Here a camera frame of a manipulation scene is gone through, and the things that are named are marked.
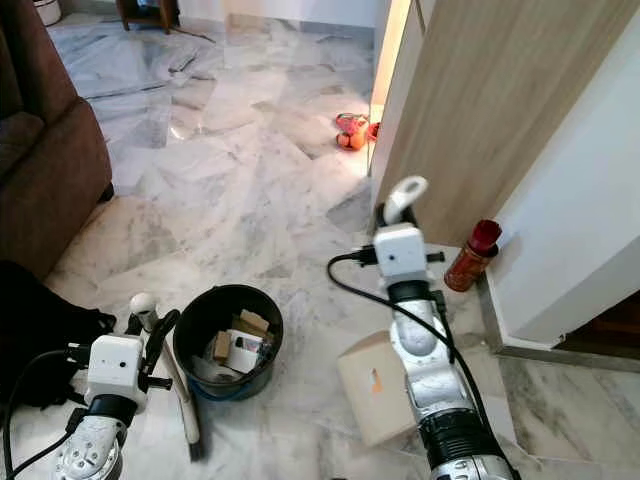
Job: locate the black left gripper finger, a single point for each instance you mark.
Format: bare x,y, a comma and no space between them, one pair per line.
164,335

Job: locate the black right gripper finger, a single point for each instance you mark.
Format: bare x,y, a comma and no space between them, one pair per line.
382,211

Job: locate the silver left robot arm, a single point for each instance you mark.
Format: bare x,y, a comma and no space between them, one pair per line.
90,452

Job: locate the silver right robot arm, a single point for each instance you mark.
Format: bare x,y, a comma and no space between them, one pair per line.
432,372

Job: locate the black round bucket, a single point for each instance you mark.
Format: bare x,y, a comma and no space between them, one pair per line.
200,308

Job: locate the white small box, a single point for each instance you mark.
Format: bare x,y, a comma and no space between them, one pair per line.
246,354

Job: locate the black bag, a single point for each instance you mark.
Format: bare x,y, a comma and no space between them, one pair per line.
50,330

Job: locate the brown cardboard piece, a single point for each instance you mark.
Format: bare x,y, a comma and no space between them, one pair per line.
254,322

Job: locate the red spray can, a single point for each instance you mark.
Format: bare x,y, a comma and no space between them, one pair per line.
472,258

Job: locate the light wooden cabinet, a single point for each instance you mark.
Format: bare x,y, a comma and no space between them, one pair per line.
490,100

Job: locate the brown sofa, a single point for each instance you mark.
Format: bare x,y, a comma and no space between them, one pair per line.
50,170

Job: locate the dark wooden furniture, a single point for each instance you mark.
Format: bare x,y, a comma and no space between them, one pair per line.
145,12

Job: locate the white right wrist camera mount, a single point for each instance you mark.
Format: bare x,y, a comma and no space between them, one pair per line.
400,252

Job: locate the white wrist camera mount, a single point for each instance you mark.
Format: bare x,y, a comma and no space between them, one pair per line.
115,370
400,252

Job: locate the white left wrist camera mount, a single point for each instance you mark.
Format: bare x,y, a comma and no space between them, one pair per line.
115,370

